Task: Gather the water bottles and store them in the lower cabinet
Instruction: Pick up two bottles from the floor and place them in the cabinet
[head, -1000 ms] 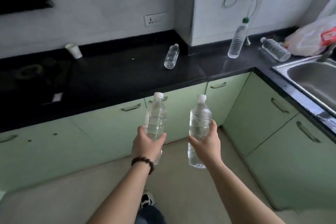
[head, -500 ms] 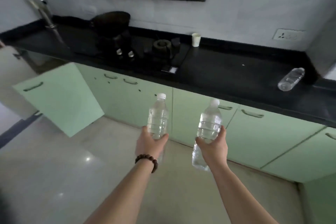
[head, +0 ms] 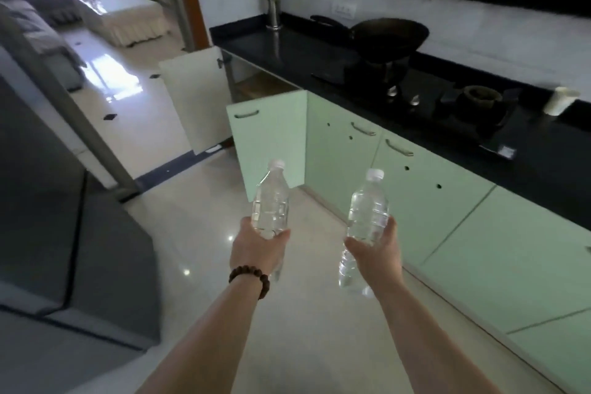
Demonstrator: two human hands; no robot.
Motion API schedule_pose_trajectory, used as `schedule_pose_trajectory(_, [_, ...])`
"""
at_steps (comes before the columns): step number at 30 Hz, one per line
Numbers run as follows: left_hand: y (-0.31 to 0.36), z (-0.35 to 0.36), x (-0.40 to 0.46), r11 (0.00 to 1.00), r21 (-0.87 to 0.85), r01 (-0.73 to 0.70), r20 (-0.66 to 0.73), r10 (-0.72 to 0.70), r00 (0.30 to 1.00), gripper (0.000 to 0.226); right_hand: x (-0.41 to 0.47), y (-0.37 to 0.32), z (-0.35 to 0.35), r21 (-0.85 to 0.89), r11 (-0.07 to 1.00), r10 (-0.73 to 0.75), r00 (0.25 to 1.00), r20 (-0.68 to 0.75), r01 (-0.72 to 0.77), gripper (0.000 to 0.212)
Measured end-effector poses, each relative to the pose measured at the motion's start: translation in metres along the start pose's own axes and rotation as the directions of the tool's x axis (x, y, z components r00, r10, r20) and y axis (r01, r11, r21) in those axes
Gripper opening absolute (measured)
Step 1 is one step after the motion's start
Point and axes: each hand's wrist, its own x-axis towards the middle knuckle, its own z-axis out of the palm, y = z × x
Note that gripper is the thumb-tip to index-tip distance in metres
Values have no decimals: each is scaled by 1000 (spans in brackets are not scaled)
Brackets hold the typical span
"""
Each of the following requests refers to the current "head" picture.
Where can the person's left hand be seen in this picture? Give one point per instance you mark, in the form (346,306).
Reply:
(253,253)

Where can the person's right hand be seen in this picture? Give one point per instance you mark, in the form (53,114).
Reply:
(376,262)

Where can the person's right thumb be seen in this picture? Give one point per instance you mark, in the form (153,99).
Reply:
(353,243)

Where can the person's left thumb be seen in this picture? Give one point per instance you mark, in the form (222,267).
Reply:
(281,236)

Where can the clear plastic water bottle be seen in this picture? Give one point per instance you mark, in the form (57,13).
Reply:
(368,211)
(271,204)

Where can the person's left forearm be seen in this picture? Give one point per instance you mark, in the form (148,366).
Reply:
(210,343)

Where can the person's right forearm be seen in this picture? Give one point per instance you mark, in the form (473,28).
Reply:
(424,338)

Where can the green open cabinet door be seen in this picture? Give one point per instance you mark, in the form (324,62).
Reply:
(270,144)

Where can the silver stove knob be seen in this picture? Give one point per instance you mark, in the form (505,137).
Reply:
(414,100)
(392,91)

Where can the white-sided open cabinet door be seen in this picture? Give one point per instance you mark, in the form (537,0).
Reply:
(196,98)

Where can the black glass gas stove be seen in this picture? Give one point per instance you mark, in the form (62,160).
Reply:
(443,107)

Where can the round stove burner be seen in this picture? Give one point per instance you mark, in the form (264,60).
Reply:
(482,96)

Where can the black wok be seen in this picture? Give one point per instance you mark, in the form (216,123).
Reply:
(388,36)

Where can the steel utensil holder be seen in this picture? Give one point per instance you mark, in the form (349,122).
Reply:
(274,13)

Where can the grey refrigerator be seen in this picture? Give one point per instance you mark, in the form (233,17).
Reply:
(55,241)

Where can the white paper cup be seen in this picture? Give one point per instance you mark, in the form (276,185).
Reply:
(559,101)

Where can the white bed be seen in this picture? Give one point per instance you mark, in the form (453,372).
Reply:
(124,15)

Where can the grey sofa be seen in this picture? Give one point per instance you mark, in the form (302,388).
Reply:
(41,33)

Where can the white wall socket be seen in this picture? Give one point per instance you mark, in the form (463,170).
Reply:
(345,9)

